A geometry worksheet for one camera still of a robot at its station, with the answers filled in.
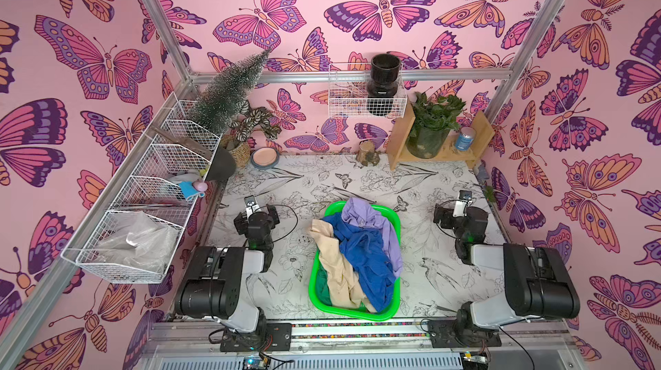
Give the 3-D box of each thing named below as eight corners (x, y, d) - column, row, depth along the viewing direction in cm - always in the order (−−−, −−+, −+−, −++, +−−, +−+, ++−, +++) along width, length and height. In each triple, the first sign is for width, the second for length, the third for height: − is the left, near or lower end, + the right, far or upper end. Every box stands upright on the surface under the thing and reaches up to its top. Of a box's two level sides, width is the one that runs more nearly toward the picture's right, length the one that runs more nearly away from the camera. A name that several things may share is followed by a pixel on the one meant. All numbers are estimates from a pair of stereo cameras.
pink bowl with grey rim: (249, 169, 118) (247, 165, 116) (254, 150, 126) (253, 146, 124) (277, 169, 118) (276, 165, 116) (280, 150, 126) (280, 146, 124)
